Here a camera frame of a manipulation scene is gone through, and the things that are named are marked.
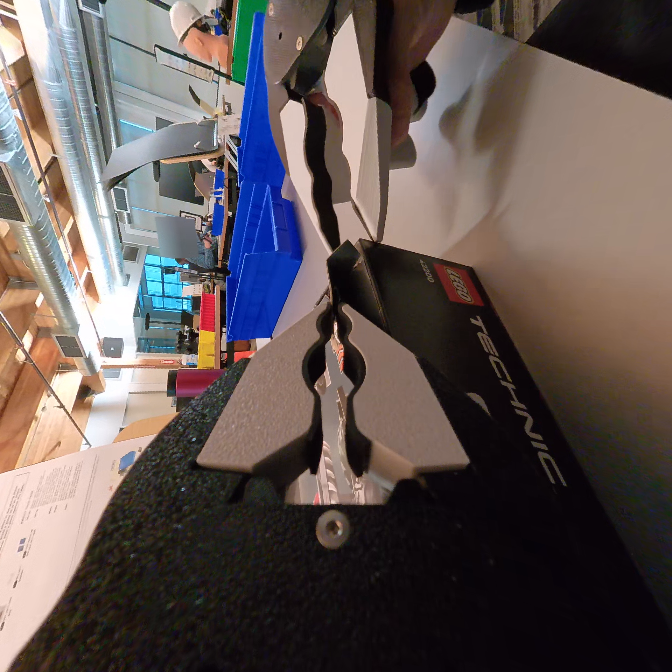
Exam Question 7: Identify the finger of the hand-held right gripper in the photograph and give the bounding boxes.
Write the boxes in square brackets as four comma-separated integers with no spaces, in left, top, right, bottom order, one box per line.
[351,15,393,241]
[299,94,354,253]

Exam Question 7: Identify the dark grey panel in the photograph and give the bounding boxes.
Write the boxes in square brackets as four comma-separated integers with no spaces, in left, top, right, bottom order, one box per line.
[100,120,220,191]

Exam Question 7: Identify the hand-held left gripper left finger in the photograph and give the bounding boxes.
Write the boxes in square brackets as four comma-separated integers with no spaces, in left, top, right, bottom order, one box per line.
[196,302,338,501]

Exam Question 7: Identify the white hard hat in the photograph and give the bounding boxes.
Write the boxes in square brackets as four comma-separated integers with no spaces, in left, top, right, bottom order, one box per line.
[169,0,209,46]

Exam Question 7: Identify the person's right hand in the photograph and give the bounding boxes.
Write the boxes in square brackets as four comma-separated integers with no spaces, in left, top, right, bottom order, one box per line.
[390,0,453,152]

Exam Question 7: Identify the printed paper sheet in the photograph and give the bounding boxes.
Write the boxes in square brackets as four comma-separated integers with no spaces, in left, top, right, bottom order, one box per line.
[0,432,158,663]

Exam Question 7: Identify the white sign board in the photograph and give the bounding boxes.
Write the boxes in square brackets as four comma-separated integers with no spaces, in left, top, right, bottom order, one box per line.
[155,44,217,84]

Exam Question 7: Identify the purple bottle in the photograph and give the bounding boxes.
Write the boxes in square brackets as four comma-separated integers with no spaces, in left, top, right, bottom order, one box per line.
[167,369,225,398]

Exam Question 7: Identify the mannequin head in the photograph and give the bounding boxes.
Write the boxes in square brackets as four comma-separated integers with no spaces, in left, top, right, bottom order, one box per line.
[181,21,232,62]

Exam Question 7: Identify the ceiling air unit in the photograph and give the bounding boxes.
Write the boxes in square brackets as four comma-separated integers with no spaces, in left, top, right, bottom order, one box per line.
[51,332,87,362]

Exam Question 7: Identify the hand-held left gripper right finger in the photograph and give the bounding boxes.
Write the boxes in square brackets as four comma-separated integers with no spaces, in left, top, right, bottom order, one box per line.
[338,303,470,498]

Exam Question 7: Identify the cardboard sheet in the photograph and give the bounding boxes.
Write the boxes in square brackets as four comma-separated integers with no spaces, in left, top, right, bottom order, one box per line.
[113,414,179,444]

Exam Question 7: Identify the blue storage bin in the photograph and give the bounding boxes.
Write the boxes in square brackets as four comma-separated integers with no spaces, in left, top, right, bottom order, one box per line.
[236,181,305,263]
[226,252,303,342]
[239,10,287,188]

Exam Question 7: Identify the green board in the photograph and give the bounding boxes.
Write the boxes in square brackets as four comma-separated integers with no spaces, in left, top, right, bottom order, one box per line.
[231,0,270,85]

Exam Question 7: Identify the person's black clothing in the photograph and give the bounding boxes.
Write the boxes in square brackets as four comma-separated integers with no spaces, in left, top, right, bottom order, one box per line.
[525,0,672,100]

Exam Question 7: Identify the silver ventilation duct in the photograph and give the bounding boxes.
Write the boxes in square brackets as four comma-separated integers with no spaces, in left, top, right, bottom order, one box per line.
[52,0,129,287]
[0,84,100,376]

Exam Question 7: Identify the black toy box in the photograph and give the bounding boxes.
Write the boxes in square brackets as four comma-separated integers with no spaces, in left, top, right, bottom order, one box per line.
[286,239,672,646]

